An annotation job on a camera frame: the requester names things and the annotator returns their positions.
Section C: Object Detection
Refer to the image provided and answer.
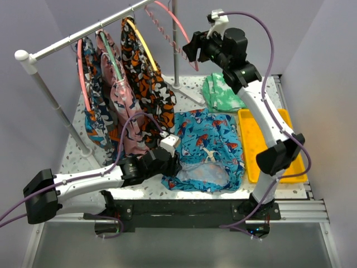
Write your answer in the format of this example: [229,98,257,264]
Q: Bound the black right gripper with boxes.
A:
[183,26,230,69]

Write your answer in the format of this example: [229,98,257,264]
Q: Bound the pink wire hanger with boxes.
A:
[144,1,189,61]

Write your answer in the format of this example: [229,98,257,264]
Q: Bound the blue shark print shorts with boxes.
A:
[161,108,245,193]

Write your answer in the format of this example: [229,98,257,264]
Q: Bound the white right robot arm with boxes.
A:
[183,28,305,219]

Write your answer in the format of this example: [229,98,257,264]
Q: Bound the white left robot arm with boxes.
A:
[23,147,182,224]

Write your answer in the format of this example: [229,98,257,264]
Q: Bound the pink patterned shorts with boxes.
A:
[95,29,148,156]

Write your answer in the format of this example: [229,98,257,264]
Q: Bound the green white tie-dye shorts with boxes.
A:
[202,73,247,113]

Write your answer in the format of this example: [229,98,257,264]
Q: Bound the orange black camouflage shorts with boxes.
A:
[120,16,176,134]

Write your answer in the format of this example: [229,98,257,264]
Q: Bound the navy orange patterned shorts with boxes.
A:
[82,37,118,166]

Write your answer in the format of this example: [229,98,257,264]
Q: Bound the yellow hanger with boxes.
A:
[127,19,158,72]

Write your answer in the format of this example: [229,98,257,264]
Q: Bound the green hanger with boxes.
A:
[100,31,123,81]

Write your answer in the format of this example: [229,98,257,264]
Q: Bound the pink hanger with shorts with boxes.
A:
[77,39,91,112]

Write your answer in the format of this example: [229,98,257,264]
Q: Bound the yellow plastic tray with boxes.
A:
[238,109,308,184]

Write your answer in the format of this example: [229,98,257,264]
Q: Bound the silver clothes rack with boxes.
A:
[14,0,206,168]

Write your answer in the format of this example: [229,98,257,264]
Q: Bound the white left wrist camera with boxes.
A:
[160,135,180,156]

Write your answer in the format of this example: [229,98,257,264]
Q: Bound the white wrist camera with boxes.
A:
[160,135,180,156]
[207,9,229,38]

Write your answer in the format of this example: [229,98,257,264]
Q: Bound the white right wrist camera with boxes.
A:
[207,9,229,38]

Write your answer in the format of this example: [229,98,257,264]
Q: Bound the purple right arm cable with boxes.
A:
[219,11,312,232]

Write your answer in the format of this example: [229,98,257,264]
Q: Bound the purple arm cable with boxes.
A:
[0,112,168,227]
[219,11,312,232]

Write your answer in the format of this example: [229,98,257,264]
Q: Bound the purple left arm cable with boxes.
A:
[0,112,168,227]

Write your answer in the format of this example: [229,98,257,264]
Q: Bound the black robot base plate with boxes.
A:
[83,195,281,240]

